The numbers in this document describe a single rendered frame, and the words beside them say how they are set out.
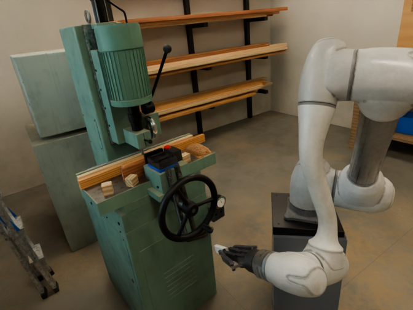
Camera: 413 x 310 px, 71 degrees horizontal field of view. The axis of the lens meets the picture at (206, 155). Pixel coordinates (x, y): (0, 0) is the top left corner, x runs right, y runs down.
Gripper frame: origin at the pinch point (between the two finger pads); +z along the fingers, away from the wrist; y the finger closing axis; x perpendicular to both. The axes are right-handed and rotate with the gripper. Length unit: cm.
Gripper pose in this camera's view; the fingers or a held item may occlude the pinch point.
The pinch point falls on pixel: (221, 250)
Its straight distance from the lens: 113.7
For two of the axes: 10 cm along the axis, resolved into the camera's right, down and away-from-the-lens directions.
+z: -5.7, 0.7, 8.2
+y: -7.6, 3.2, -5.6
